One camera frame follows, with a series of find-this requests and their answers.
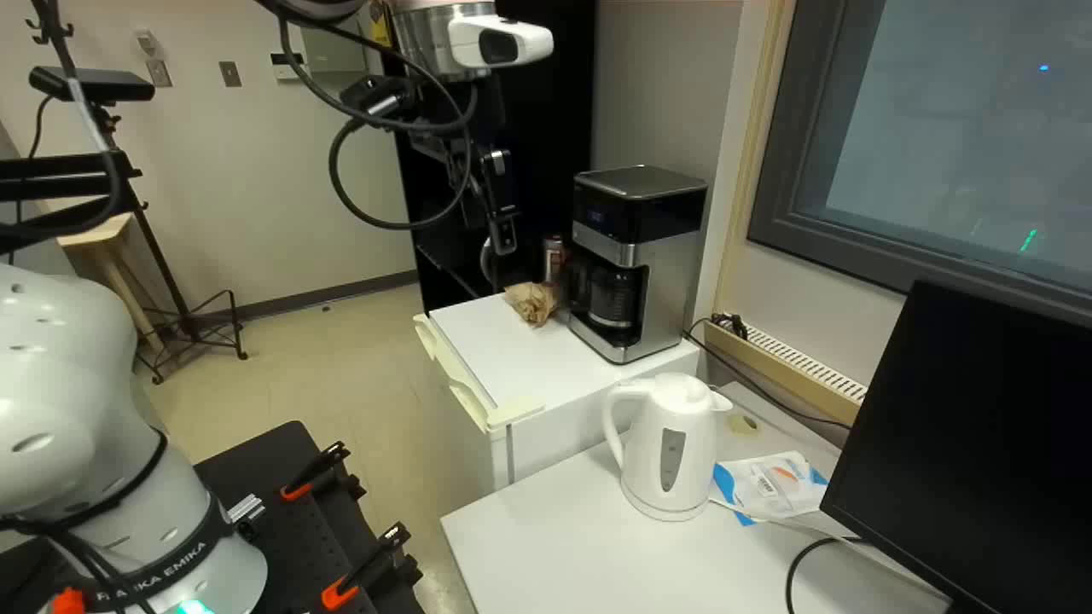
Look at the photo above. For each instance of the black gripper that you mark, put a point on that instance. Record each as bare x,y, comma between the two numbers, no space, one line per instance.
503,198

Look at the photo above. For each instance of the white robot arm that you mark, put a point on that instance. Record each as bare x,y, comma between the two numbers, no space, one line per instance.
92,477

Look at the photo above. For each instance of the black silver coffee machine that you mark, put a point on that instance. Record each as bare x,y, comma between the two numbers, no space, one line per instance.
634,256

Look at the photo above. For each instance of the small red silver can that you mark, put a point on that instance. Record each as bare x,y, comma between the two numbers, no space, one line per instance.
555,260

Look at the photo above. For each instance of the black shelving unit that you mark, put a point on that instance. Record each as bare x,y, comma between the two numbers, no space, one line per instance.
524,72

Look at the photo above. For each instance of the crumpled brown paper bag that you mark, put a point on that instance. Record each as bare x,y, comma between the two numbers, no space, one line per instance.
534,302

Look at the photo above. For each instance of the white mini fridge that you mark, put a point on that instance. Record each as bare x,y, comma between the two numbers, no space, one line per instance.
516,397

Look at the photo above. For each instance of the white electric kettle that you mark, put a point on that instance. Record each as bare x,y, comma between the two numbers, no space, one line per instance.
662,439

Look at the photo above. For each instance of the black clamp orange tip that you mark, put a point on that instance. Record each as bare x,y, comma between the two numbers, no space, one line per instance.
318,475

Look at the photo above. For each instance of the white blue paper packet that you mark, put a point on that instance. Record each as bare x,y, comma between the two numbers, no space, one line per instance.
768,489

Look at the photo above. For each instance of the black computer monitor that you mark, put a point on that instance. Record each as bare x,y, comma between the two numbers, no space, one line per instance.
969,458

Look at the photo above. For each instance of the black mounting base plate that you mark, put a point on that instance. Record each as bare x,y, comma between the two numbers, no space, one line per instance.
301,548

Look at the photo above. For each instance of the black camera tripod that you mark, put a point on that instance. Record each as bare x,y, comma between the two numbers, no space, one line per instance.
92,184

